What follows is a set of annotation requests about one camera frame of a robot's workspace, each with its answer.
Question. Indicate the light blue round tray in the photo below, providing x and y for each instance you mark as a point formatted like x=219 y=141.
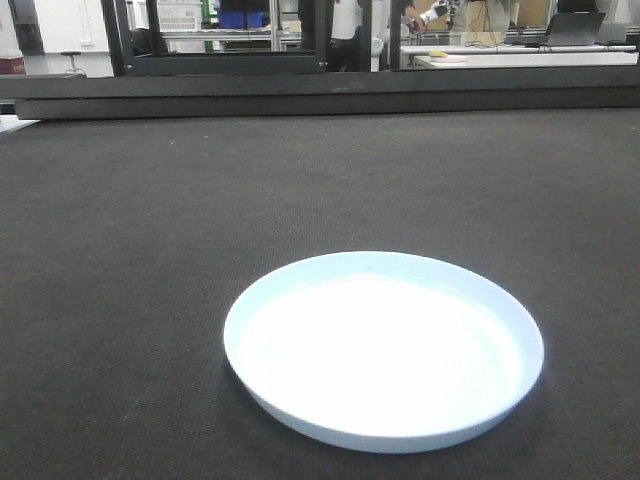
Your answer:
x=383 y=352

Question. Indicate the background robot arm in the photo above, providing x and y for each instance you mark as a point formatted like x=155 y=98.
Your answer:
x=442 y=13

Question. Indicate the black table edge board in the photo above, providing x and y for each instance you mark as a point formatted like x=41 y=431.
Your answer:
x=58 y=97

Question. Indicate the white background table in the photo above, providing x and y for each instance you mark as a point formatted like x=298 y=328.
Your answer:
x=520 y=56

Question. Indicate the blue background crates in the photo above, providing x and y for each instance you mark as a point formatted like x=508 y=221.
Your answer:
x=241 y=20

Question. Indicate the white perforated crate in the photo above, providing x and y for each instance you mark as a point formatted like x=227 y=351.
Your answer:
x=179 y=15

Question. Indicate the black round stool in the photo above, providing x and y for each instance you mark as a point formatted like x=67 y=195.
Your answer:
x=73 y=68

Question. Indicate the grey laptop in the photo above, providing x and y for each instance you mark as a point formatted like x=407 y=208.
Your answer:
x=573 y=29

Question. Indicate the black metal frame rack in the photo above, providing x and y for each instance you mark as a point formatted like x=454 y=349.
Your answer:
x=298 y=37

